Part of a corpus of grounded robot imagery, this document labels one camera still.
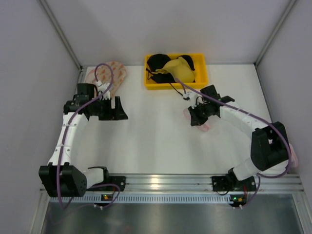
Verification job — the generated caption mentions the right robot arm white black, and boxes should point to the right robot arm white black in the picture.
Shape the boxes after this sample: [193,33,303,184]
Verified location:
[184,85,292,187]

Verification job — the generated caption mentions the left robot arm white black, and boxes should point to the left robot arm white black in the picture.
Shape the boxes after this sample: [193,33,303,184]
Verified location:
[39,83,128,198]

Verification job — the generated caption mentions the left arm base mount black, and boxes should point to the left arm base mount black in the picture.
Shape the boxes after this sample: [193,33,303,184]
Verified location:
[87,175,126,192]

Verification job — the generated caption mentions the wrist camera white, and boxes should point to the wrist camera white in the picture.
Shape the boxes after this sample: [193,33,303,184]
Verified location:
[183,92,198,109]
[96,80,110,95]

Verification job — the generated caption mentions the aluminium rail front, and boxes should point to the aluminium rail front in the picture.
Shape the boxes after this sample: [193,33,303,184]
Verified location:
[39,173,304,193]

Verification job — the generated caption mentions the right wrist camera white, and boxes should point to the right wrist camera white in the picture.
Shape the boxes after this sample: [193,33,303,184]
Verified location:
[183,92,198,109]

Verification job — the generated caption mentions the patterned beige laundry bag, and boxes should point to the patterned beige laundry bag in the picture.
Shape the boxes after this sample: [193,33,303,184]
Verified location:
[83,61,127,98]

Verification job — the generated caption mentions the black bra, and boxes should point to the black bra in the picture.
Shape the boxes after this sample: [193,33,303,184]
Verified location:
[146,54,183,96]

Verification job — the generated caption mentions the slotted cable duct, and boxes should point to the slotted cable duct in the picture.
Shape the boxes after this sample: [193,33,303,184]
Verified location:
[48,194,247,203]

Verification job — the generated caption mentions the yellow bra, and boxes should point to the yellow bra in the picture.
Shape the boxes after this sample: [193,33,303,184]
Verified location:
[156,55,196,83]

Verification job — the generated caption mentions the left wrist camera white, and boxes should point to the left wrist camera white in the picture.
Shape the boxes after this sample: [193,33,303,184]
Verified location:
[96,80,110,95]

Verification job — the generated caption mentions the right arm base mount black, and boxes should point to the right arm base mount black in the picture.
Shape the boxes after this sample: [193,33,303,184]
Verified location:
[211,174,256,192]

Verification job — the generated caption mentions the yellow plastic bin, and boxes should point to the yellow plastic bin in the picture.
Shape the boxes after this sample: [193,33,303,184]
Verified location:
[144,53,209,90]

